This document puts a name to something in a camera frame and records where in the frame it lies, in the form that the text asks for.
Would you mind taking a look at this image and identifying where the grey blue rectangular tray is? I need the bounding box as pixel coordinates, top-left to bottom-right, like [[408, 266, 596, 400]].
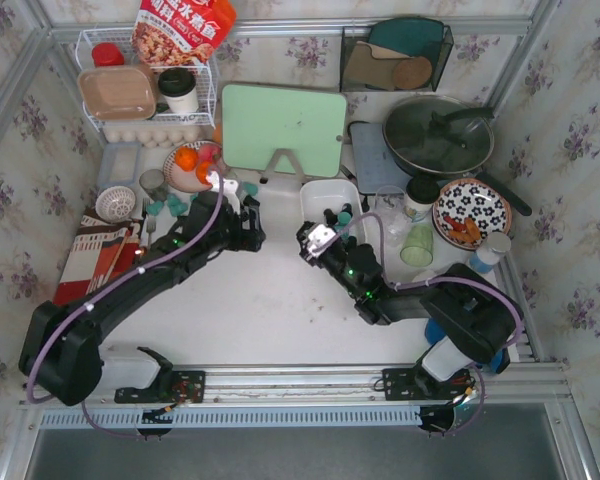
[[348, 121, 410, 195]]

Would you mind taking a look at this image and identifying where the red jar lid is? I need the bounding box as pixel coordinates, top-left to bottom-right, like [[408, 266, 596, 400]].
[[91, 42, 125, 68]]

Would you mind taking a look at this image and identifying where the pink fruit plate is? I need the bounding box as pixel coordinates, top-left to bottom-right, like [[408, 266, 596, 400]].
[[162, 141, 229, 194]]

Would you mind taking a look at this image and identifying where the floral patterned plate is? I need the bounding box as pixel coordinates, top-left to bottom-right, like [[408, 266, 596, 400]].
[[431, 178, 512, 251]]

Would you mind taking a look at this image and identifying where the striped red cloth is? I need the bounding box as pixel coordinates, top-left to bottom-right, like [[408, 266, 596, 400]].
[[52, 208, 143, 306]]

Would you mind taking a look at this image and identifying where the green cup right side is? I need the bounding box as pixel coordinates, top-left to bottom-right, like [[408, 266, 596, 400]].
[[400, 224, 433, 268]]

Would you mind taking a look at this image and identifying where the black mesh organizer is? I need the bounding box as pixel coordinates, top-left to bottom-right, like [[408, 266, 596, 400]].
[[339, 16, 454, 92]]

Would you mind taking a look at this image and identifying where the brown square container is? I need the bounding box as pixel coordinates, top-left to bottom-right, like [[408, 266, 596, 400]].
[[77, 64, 157, 121]]

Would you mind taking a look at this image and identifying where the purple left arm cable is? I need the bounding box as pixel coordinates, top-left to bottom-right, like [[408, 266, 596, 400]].
[[25, 172, 226, 441]]

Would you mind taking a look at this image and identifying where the white bottle blue label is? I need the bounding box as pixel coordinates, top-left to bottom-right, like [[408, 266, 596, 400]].
[[468, 232, 511, 274]]

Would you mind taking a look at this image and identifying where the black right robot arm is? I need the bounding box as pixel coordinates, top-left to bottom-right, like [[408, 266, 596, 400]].
[[296, 221, 522, 402]]

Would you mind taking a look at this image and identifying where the grey glass cup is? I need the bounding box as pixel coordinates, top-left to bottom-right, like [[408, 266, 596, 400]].
[[139, 169, 169, 202]]

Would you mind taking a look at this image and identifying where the black frying pan with lid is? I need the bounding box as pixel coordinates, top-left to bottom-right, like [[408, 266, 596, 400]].
[[382, 95, 532, 216]]

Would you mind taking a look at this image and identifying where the egg carton tray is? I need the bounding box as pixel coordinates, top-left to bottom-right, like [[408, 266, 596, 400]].
[[103, 125, 214, 148]]

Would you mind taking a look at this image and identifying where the white storage basket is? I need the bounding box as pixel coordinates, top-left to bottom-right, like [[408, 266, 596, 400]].
[[300, 179, 363, 231]]

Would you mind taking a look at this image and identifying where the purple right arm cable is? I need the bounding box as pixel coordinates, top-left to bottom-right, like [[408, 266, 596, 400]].
[[317, 212, 526, 439]]

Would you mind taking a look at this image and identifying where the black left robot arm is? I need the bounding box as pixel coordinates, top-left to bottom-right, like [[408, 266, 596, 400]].
[[18, 191, 266, 406]]

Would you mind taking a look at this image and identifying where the green cutting board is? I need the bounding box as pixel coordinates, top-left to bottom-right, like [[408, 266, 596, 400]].
[[221, 84, 347, 178]]

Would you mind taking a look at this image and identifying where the white coffee cup black lid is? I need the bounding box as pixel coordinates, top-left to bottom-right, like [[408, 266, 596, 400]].
[[158, 67, 199, 114]]

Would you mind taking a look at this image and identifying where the white round strainer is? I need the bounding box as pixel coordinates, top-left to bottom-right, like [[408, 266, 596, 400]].
[[95, 186, 136, 223]]

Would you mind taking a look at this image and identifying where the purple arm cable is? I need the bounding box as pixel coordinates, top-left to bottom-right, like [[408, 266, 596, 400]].
[[317, 212, 526, 439], [25, 172, 226, 441]]

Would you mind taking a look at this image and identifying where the red snack bag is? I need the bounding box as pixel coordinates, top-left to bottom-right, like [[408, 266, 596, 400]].
[[131, 0, 237, 66]]

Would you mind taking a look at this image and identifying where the blue sponge cloth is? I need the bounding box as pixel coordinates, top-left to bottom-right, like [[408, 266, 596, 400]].
[[424, 318, 446, 345]]

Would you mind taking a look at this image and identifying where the clear lidded container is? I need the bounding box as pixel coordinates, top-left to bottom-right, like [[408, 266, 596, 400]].
[[96, 142, 142, 189]]

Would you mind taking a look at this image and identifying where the white wire rack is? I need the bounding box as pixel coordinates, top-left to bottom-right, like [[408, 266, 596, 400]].
[[74, 27, 219, 130]]

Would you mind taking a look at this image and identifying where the round cork coaster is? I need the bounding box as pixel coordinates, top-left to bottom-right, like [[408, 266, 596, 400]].
[[392, 56, 433, 90]]

